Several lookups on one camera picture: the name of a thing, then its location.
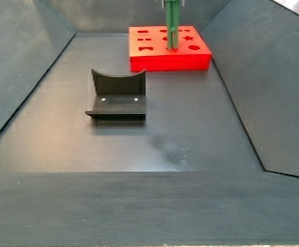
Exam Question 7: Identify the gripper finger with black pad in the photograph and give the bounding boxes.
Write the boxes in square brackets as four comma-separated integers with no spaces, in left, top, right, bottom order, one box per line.
[160,0,165,8]

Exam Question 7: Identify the red and silver gripper finger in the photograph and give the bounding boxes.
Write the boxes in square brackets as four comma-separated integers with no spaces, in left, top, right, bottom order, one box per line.
[178,0,185,7]

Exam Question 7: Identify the green three prong peg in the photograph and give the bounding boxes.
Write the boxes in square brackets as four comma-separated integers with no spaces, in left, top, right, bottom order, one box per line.
[164,0,178,50]

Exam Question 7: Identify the red shape sorting board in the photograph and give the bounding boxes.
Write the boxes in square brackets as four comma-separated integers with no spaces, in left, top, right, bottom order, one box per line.
[129,26,210,72]

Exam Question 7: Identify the black curved holder block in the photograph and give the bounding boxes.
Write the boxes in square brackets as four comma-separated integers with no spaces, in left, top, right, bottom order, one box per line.
[85,69,146,118]

